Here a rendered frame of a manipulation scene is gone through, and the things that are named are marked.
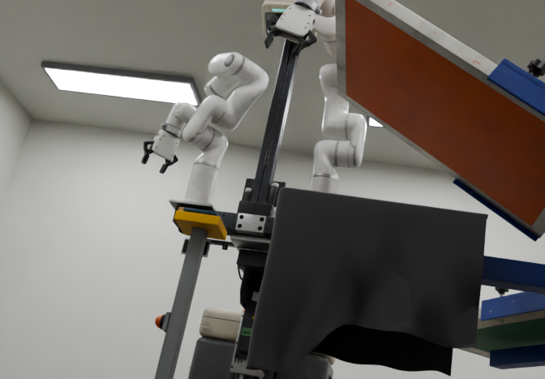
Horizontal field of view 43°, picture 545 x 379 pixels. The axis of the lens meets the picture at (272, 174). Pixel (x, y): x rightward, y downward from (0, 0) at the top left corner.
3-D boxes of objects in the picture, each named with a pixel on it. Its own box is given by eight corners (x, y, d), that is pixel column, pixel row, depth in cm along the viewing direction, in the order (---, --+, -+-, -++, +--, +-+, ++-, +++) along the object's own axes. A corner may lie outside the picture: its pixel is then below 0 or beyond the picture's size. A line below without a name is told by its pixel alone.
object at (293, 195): (252, 366, 148) (287, 186, 165) (254, 368, 152) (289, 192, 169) (474, 406, 141) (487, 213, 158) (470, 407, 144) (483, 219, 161)
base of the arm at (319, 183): (302, 230, 247) (310, 191, 253) (337, 234, 244) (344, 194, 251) (297, 213, 233) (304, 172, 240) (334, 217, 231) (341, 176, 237)
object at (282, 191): (242, 367, 149) (278, 185, 166) (264, 395, 189) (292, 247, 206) (255, 369, 148) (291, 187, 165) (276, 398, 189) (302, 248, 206)
